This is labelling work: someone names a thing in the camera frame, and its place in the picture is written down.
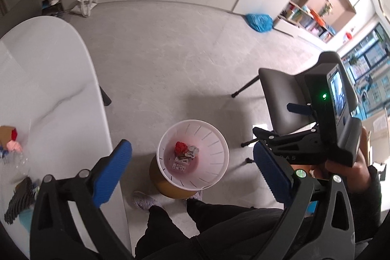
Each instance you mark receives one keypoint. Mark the clear plastic bottle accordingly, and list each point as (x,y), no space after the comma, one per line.
(15,164)

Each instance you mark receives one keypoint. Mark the blue plastic bag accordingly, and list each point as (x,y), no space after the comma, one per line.
(259,22)

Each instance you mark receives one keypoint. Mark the white paper sheet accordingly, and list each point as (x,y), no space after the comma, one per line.
(260,126)

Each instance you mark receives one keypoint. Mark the grey crumpled paper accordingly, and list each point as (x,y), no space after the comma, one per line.
(192,152)

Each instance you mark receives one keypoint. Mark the red crumpled wrapper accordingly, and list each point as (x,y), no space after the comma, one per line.
(181,148)

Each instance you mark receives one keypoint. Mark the grey chair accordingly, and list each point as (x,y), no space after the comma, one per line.
(283,95)

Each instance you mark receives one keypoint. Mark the white slotted waste basket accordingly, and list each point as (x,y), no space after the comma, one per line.
(210,132)

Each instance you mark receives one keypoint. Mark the person's right hand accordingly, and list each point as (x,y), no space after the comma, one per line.
(362,164)

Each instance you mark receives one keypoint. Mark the white tote bag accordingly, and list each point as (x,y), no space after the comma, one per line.
(83,7)

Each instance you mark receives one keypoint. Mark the brown round stool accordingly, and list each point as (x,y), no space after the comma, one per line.
(164,183)

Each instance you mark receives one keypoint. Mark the person's right forearm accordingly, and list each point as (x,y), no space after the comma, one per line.
(367,202)

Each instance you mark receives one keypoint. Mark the light blue face mask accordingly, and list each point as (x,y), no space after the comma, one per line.
(26,219)

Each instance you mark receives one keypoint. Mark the white printed wrapper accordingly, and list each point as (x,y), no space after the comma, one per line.
(179,167)

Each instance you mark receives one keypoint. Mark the large window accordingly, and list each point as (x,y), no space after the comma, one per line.
(371,65)

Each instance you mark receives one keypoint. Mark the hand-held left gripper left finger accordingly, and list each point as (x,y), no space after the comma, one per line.
(111,174)

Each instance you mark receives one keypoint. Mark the wooden bookshelf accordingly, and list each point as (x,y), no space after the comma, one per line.
(317,4)

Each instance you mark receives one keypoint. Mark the pink paper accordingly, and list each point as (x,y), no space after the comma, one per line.
(14,145)

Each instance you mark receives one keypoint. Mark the pale purple shoe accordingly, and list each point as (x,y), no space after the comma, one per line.
(143,202)
(195,195)

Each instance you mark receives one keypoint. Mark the brown cardboard snack box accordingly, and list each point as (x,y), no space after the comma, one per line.
(6,133)

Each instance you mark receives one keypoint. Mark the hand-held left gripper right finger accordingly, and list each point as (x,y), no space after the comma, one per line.
(271,174)

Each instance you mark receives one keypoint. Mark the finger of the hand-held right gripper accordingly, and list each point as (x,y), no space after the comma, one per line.
(297,108)
(268,133)

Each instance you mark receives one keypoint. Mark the cluttered dark storage crate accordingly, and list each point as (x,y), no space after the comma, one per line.
(52,5)

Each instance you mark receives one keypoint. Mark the potted plant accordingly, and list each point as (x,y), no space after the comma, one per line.
(326,7)

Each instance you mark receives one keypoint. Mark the person's black trousers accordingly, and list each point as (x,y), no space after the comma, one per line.
(213,226)

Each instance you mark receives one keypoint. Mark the white oval table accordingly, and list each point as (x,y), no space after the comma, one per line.
(45,80)

